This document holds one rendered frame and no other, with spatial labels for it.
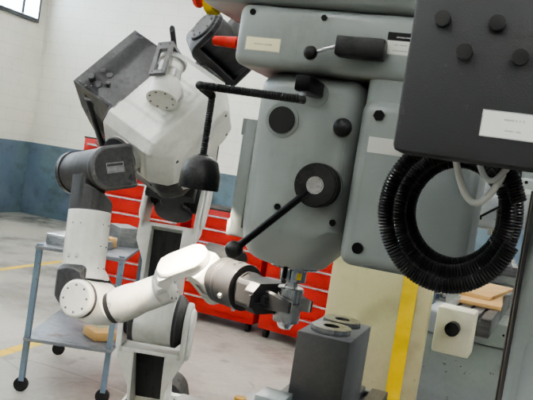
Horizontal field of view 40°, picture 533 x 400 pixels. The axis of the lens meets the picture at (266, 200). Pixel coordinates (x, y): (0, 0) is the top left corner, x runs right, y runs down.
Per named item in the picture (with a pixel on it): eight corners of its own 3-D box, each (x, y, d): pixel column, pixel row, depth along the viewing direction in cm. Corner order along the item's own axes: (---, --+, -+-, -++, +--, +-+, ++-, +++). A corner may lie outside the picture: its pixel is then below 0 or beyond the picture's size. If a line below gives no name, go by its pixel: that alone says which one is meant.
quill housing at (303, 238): (224, 258, 120) (254, 67, 119) (265, 250, 140) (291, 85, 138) (335, 281, 114) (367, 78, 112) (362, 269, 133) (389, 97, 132)
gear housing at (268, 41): (230, 62, 118) (239, 1, 117) (277, 85, 141) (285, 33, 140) (438, 85, 107) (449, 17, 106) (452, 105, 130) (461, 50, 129)
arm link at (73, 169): (53, 209, 156) (61, 148, 158) (89, 216, 163) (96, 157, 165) (83, 207, 148) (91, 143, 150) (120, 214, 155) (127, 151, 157)
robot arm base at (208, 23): (170, 48, 173) (188, 54, 164) (204, 6, 174) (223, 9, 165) (214, 87, 181) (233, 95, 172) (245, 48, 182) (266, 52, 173)
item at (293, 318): (303, 325, 126) (308, 296, 126) (279, 324, 124) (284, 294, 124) (291, 318, 131) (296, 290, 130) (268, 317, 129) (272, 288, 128)
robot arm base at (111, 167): (68, 209, 161) (45, 163, 158) (110, 183, 170) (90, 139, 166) (107, 205, 151) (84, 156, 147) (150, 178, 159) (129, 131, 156)
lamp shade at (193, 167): (181, 185, 133) (186, 151, 133) (220, 190, 133) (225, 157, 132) (174, 186, 126) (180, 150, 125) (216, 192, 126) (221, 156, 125)
